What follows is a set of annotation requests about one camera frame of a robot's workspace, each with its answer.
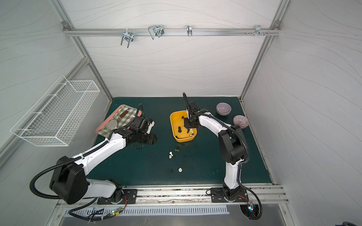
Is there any purple bowl upright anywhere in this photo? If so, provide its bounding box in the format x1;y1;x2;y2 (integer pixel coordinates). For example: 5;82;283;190
216;102;232;116

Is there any pink tray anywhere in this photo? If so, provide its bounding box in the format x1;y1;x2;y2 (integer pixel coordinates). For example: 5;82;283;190
95;104;142;138

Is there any metal ring clamp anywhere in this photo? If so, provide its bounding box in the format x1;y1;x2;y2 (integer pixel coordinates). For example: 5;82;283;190
186;25;192;37

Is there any metal bracket right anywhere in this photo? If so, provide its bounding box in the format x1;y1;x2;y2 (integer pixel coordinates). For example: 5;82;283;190
245;25;270;37

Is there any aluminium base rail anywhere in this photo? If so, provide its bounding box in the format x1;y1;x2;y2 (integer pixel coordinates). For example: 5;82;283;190
56;184;289;208

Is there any yellow plastic storage box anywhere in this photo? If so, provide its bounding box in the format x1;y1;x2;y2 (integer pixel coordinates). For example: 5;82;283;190
170;110;197;143

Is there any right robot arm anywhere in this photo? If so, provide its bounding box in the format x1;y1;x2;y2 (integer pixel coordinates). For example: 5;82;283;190
184;97;250;201

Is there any aluminium crossbar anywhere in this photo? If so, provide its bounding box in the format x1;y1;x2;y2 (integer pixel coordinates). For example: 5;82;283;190
63;27;281;37

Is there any white wire basket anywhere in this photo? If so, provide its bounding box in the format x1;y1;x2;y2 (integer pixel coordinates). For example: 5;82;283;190
10;75;100;147

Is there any metal hook clamp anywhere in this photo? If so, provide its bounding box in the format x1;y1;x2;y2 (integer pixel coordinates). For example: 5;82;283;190
121;29;134;48
148;25;165;40

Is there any black conduit cable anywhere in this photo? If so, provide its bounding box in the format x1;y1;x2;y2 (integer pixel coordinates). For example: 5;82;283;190
182;92;263;220
29;139;109;200

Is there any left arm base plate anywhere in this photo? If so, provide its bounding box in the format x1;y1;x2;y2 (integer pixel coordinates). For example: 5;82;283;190
97;189;138;205

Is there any green checkered cloth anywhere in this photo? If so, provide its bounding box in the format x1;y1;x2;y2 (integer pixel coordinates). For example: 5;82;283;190
98;105;140;137

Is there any metal hook clamp middle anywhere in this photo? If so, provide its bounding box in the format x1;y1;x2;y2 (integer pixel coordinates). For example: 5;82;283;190
148;25;165;40

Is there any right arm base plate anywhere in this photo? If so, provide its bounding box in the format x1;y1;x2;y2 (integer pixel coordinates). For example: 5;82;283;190
206;187;249;203

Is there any left black conduit cable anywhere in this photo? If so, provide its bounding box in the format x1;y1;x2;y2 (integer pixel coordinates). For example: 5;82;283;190
29;139;109;200

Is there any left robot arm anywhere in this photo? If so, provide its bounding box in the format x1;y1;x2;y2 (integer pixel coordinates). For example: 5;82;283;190
50;116;157;204

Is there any metal hook clamp left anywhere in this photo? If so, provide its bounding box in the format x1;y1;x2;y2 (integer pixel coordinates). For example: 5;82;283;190
121;29;134;48

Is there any purple ribbed bowl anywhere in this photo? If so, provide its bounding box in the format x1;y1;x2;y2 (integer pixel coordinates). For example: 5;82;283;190
233;115;249;129

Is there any right black conduit cable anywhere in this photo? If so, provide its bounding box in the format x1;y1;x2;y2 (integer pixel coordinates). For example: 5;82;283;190
182;92;263;220

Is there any metal spatula wooden handle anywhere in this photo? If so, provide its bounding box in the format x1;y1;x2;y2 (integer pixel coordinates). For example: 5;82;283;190
105;107;131;130

